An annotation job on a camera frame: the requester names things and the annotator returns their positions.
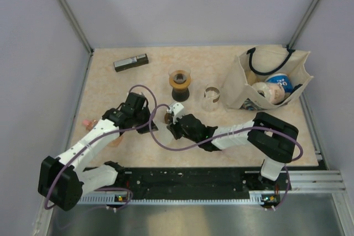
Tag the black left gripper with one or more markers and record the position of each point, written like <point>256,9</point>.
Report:
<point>142,130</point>

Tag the right corner aluminium post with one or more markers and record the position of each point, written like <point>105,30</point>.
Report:
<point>303,23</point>

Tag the corner aluminium post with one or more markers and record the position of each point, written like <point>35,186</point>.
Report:
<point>303,23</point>
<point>68,13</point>

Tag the beige canvas tote bag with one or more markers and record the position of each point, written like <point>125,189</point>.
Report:
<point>261,62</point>

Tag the black carafe with red lid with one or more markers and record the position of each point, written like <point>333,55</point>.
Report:
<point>180,95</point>

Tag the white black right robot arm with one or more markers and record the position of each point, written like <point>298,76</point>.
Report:
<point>270,135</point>

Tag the clear glass beaker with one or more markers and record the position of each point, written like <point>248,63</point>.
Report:
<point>210,99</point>

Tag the aluminium frame rail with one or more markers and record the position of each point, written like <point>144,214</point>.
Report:
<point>299,180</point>

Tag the white paper coffee filter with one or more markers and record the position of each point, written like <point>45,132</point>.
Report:
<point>163,135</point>

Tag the beige round package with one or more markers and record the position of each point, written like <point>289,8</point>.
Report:
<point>272,92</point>

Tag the grey cable duct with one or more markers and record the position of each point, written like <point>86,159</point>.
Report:
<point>111,198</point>

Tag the blue white packet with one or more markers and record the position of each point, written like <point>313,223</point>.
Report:
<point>283,80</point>

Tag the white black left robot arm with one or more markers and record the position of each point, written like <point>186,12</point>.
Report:
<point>63,180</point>

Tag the black rectangular box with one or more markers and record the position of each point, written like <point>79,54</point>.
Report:
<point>131,62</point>

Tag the left corner aluminium post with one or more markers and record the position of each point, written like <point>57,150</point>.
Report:
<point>68,13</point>

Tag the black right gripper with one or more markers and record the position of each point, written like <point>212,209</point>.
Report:
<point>173,128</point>

